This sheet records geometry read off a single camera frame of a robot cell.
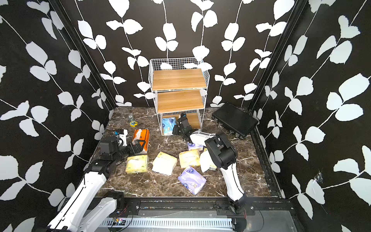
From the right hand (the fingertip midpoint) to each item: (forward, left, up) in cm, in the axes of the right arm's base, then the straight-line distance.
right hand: (172, 126), depth 100 cm
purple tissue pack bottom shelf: (-14, -15, -3) cm, 21 cm away
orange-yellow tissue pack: (-26, +3, -4) cm, 26 cm away
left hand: (-19, +15, +11) cm, 27 cm away
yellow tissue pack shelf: (-23, -13, -2) cm, 27 cm away
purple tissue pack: (-37, -15, -2) cm, 40 cm away
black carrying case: (+11, -49, -5) cm, 50 cm away
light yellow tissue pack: (-27, +18, -3) cm, 32 cm away
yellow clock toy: (+6, +31, -5) cm, 32 cm away
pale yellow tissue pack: (-26, -23, -3) cm, 35 cm away
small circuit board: (-55, +22, -8) cm, 60 cm away
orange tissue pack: (-8, +19, +1) cm, 20 cm away
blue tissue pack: (+2, +3, -1) cm, 4 cm away
